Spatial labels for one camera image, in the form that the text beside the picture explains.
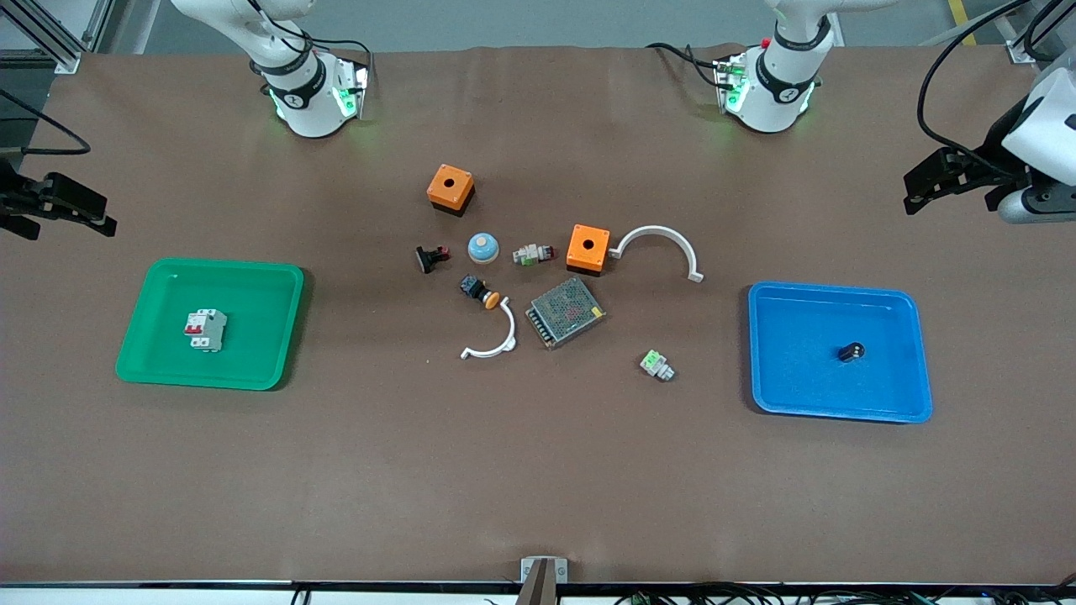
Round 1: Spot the white red circuit breaker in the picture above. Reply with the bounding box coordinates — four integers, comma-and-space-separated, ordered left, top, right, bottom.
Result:
184, 308, 228, 353

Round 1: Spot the green plastic tray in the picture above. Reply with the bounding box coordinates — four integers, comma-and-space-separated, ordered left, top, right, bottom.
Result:
115, 257, 305, 392

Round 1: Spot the blue plastic tray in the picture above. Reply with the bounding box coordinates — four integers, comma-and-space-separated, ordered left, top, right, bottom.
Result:
747, 281, 934, 424

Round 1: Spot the large white semicircular clamp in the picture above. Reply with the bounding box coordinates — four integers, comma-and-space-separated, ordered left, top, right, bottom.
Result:
609, 225, 705, 284

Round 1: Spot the orange black button box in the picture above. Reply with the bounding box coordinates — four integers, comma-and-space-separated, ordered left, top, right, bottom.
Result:
426, 164, 477, 218
566, 224, 612, 276

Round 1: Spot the metal mesh power supply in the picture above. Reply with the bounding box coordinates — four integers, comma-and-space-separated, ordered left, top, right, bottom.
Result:
525, 277, 608, 350

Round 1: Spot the orange mushroom push button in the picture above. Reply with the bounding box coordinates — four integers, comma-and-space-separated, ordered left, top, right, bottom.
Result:
459, 275, 502, 310

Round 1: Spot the small white semicircular clamp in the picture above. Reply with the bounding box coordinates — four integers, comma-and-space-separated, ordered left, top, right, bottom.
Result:
460, 300, 517, 360

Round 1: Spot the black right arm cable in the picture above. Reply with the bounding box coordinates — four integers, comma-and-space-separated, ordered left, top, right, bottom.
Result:
0, 87, 92, 158

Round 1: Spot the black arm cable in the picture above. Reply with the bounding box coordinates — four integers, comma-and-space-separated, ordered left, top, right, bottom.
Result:
0, 87, 92, 158
916, 0, 1076, 179

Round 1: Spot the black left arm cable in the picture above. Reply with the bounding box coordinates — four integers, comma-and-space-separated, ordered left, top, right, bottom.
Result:
916, 0, 1076, 179

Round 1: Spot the aluminium frame profile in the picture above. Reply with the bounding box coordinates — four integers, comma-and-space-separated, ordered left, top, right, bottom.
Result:
0, 0, 114, 75
1005, 0, 1076, 65

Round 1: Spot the black left base cable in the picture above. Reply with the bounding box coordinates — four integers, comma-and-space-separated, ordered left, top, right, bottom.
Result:
646, 40, 725, 87

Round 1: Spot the black base cable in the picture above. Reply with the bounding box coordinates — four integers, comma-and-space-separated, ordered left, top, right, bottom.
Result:
248, 0, 375, 78
646, 40, 725, 87

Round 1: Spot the black right base cable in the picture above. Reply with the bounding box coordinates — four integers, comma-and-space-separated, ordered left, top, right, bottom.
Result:
248, 0, 375, 78

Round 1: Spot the grey metal table bracket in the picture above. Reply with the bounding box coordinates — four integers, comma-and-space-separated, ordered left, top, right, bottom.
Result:
520, 556, 569, 605

